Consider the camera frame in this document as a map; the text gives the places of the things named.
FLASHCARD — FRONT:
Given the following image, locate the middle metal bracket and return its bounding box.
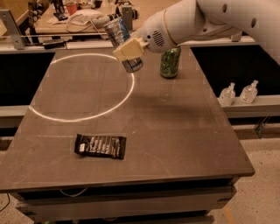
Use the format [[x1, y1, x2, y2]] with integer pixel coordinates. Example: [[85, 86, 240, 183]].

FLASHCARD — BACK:
[[122, 6, 133, 31]]

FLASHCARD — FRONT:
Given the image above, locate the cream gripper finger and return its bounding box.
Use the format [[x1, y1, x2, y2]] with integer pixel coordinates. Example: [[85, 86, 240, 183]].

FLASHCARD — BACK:
[[112, 38, 149, 61]]

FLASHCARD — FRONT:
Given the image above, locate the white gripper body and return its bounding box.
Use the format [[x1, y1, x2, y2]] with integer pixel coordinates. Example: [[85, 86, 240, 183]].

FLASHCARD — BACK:
[[136, 10, 178, 53]]

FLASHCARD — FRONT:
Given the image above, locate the red cup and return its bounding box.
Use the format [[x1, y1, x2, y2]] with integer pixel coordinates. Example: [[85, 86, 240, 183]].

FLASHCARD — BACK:
[[65, 0, 78, 16]]

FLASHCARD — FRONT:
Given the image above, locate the black snack packet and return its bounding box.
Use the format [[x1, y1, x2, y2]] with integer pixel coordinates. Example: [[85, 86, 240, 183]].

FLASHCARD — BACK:
[[74, 134, 126, 160]]

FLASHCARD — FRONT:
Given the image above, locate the left metal bracket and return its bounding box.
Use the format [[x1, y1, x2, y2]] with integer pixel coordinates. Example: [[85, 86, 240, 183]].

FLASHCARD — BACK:
[[0, 9, 25, 50]]

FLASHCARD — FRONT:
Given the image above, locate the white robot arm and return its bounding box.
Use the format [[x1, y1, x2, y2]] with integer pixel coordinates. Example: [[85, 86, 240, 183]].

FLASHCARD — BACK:
[[113, 0, 280, 63]]

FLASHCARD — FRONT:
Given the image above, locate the green soda can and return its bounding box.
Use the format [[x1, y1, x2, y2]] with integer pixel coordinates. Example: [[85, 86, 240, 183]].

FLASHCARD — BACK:
[[160, 46, 181, 79]]

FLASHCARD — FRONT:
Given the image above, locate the silver blue redbull can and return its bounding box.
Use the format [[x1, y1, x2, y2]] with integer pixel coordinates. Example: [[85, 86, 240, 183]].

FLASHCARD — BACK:
[[104, 17, 143, 73]]

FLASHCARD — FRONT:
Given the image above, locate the black device on rail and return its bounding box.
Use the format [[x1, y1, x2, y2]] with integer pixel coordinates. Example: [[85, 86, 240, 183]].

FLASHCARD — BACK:
[[43, 38, 65, 49]]

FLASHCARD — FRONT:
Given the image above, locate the clear sanitizer bottle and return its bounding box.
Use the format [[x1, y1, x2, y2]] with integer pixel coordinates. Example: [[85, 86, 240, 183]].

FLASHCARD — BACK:
[[239, 80, 258, 104], [218, 82, 235, 106]]

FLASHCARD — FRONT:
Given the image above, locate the clear sanitizer bottle left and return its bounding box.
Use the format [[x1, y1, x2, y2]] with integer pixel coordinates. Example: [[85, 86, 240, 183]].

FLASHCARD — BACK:
[[218, 82, 235, 106]]

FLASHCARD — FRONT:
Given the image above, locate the white cable under table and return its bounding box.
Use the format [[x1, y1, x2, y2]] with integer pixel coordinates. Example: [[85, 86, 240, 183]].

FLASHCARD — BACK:
[[59, 187, 89, 198]]

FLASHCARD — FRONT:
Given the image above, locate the clear sanitizer bottle right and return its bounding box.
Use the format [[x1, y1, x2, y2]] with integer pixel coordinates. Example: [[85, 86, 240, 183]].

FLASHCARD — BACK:
[[239, 80, 258, 104]]

